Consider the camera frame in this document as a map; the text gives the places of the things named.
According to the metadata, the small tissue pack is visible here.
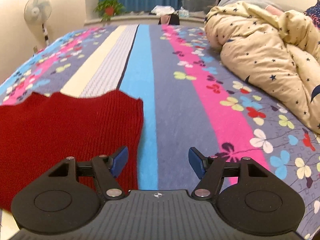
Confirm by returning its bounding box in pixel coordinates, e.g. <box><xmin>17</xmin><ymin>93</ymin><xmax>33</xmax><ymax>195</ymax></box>
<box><xmin>178</xmin><ymin>7</ymin><xmax>189</xmax><ymax>18</ymax></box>

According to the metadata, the cream star-print duvet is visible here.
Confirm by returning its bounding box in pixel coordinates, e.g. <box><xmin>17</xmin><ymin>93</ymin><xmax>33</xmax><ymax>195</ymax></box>
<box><xmin>204</xmin><ymin>1</ymin><xmax>319</xmax><ymax>133</ymax></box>

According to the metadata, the dark bag on sill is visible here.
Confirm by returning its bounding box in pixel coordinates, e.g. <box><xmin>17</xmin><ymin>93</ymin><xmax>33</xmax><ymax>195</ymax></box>
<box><xmin>158</xmin><ymin>14</ymin><xmax>180</xmax><ymax>25</ymax></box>

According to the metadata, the white standing fan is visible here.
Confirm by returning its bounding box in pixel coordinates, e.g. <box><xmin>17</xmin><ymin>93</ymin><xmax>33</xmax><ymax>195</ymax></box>
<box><xmin>24</xmin><ymin>0</ymin><xmax>52</xmax><ymax>46</ymax></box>

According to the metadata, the white clothes pile on sill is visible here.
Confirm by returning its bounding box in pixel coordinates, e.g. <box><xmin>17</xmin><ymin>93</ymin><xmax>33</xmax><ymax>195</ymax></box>
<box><xmin>150</xmin><ymin>5</ymin><xmax>175</xmax><ymax>16</ymax></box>

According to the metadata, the floral striped bed sheet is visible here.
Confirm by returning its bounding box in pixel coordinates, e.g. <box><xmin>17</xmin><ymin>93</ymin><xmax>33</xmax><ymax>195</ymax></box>
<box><xmin>1</xmin><ymin>24</ymin><xmax>319</xmax><ymax>239</ymax></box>

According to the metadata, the red knit sweater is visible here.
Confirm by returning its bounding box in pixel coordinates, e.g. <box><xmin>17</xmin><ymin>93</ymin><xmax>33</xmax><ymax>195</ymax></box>
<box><xmin>1</xmin><ymin>90</ymin><xmax>144</xmax><ymax>210</ymax></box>

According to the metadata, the potted green plant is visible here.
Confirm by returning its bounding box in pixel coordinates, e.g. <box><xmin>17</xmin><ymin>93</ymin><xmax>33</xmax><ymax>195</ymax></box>
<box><xmin>93</xmin><ymin>0</ymin><xmax>125</xmax><ymax>21</ymax></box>

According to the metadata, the dark patterned pillow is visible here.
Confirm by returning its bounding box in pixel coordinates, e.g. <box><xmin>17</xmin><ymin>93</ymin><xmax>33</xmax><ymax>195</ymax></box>
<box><xmin>304</xmin><ymin>0</ymin><xmax>320</xmax><ymax>29</ymax></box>

